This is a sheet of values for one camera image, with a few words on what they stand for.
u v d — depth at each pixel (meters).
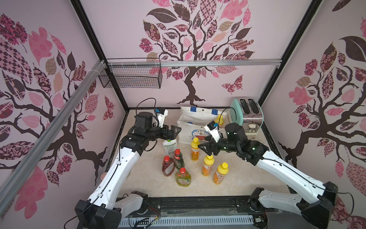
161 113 0.62
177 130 0.67
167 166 0.75
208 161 0.70
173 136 0.62
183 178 0.72
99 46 0.82
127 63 0.90
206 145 0.61
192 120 0.98
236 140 0.53
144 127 0.53
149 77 0.80
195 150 0.78
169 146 0.84
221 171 0.67
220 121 0.59
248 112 0.93
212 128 0.60
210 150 0.61
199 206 0.76
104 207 0.37
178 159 0.76
